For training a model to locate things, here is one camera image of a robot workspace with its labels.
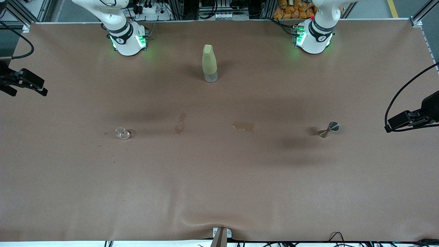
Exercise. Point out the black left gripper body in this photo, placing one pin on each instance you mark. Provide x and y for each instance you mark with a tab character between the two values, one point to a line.
432	106

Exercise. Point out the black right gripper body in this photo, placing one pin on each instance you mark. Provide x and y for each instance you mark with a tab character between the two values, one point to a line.
4	76

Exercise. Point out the steel double jigger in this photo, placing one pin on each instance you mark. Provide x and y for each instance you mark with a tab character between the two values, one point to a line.
333	127

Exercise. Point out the clear glass beaker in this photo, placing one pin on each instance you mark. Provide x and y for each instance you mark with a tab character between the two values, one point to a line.
122	134

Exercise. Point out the white power strip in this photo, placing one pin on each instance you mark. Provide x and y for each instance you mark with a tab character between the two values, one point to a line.
151	10

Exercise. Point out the elongated liquid puddle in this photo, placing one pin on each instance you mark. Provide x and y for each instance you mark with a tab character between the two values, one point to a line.
180	127

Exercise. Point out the pile of orange bags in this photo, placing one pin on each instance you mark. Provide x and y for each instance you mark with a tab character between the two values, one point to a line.
291	12

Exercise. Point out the small liquid puddle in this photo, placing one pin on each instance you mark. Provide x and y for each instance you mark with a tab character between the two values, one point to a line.
245	127

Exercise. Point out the green bottle with glass base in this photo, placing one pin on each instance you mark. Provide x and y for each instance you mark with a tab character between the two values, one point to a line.
209	61

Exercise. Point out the aluminium frame post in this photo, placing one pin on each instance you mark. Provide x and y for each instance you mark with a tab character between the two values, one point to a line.
20	13
423	12

